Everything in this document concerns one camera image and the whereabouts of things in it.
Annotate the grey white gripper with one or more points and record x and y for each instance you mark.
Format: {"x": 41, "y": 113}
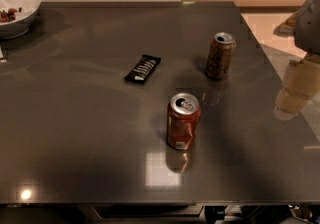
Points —
{"x": 309, "y": 26}

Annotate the red coke can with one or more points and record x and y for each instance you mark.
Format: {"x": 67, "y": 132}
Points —
{"x": 183, "y": 115}

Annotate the brown beverage can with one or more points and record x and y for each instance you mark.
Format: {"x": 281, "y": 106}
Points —
{"x": 220, "y": 55}

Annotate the black rxbar chocolate bar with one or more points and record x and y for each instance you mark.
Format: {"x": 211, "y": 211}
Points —
{"x": 143, "y": 69}

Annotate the white bowl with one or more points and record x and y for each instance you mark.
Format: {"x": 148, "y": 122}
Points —
{"x": 17, "y": 16}

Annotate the red snacks in bowl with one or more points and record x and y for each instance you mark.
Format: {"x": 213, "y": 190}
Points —
{"x": 9, "y": 15}

